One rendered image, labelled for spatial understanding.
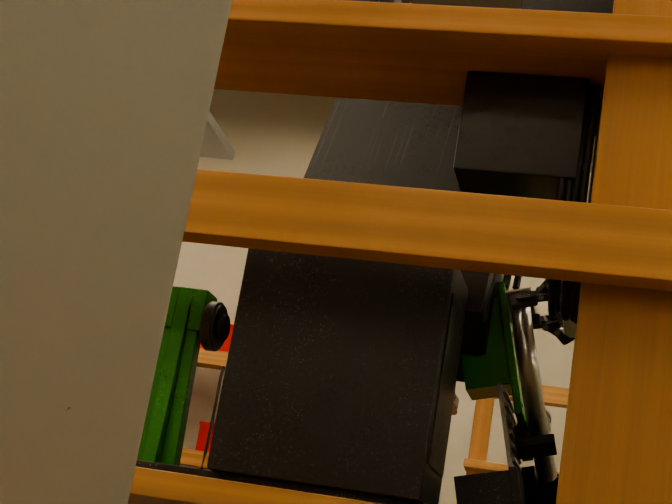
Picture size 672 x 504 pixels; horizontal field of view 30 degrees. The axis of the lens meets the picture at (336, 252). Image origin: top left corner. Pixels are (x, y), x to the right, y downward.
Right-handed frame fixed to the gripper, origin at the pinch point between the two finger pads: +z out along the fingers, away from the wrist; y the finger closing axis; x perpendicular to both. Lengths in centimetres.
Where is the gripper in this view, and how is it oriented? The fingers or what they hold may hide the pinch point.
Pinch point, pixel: (526, 311)
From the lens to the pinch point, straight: 191.9
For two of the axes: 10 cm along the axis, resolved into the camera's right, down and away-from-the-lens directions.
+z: -9.7, 1.6, 1.6
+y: -2.1, -8.8, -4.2
